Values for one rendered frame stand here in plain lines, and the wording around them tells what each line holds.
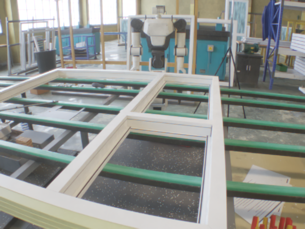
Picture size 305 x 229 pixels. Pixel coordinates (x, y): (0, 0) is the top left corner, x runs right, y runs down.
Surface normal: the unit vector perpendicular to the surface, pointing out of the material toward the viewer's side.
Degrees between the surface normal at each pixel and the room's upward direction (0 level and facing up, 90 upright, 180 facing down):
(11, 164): 90
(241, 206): 0
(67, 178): 0
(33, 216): 90
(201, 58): 90
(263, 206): 0
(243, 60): 90
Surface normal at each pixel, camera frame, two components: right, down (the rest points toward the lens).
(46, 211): 0.00, -0.92
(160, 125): -0.25, 0.38
